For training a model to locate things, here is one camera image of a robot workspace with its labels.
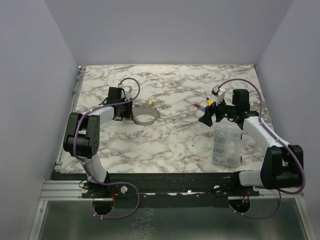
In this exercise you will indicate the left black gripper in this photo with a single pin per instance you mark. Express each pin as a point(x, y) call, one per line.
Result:
point(128, 113)

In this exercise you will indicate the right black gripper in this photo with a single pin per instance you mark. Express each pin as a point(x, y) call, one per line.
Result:
point(214, 111)

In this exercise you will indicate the large metal key ring band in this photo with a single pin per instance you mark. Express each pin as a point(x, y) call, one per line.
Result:
point(145, 115)

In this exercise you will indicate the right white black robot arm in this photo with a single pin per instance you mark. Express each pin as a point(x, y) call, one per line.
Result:
point(282, 165)

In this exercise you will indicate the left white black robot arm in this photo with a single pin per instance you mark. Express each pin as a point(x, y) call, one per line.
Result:
point(82, 134)

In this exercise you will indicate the red blue screwdriver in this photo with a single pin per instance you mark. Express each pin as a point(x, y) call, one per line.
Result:
point(198, 106)

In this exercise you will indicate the clear plastic organizer box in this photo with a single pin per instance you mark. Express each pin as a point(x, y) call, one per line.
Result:
point(226, 146)

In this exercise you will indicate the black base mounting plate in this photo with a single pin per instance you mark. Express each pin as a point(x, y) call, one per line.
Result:
point(169, 190)

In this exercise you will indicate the yellow handled screwdriver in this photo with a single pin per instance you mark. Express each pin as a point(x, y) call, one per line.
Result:
point(208, 100)

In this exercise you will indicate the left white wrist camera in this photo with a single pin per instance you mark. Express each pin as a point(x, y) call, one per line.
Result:
point(125, 92)

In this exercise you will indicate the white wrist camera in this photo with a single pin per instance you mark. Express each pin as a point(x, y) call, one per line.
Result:
point(125, 92)
point(219, 92)

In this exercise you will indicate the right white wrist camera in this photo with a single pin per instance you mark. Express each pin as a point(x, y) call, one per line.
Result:
point(219, 92)

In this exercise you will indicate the aluminium frame rail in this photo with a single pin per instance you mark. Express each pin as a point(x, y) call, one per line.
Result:
point(60, 190)

